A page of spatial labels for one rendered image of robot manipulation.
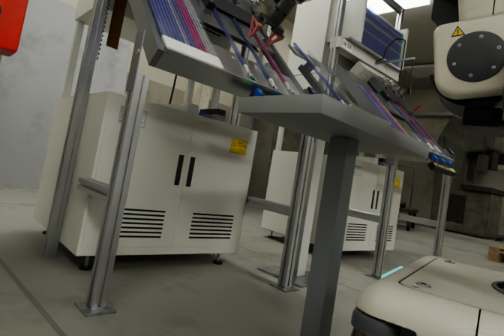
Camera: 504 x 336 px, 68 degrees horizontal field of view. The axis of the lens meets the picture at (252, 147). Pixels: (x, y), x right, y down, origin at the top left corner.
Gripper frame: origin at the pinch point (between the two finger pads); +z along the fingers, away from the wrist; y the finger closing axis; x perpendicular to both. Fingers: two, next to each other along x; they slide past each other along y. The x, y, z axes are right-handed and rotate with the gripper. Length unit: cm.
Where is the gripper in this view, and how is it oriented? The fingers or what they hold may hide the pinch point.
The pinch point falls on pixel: (259, 40)
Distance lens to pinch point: 154.5
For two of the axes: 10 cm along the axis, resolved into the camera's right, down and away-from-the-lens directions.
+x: 3.4, 7.4, -5.7
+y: -7.2, -1.8, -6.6
